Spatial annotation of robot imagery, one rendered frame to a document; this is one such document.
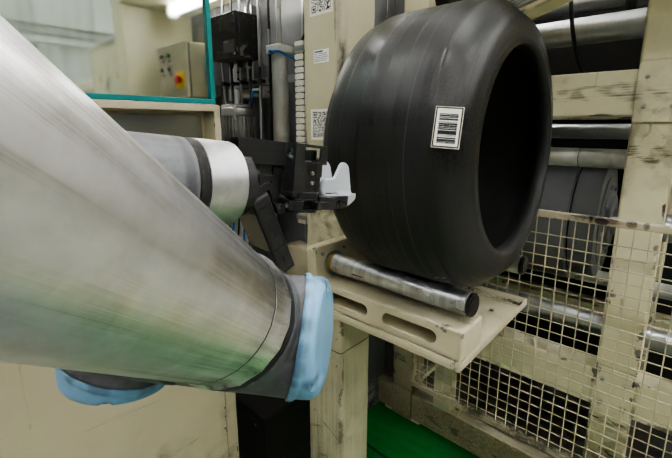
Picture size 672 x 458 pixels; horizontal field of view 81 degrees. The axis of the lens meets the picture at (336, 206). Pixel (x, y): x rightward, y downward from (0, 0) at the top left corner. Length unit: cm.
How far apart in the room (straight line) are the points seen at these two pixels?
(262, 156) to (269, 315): 24
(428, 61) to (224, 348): 53
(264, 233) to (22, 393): 68
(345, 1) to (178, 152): 70
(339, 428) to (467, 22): 105
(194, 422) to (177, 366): 104
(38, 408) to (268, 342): 83
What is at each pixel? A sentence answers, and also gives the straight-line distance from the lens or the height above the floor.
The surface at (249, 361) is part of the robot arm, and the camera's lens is 24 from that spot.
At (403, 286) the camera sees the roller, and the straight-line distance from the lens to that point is 81.
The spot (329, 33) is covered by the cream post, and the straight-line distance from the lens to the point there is 100.
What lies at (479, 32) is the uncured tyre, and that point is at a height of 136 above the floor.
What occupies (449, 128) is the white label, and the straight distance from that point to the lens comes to 60.
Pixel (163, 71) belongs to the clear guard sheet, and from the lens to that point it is 102.
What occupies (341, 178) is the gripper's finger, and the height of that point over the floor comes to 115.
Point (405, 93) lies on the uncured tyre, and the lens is 63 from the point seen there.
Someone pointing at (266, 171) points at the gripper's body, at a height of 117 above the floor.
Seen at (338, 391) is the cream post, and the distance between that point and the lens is 119.
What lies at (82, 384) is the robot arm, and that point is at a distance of 38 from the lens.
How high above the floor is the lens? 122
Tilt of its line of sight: 11 degrees down
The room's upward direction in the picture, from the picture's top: straight up
